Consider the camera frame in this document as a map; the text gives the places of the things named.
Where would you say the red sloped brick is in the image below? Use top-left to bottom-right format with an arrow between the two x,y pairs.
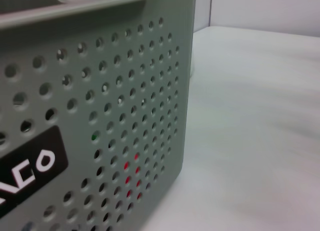
123,152 -> 143,200

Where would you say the grey perforated plastic storage bin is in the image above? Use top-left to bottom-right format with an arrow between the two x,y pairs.
0,0 -> 196,231

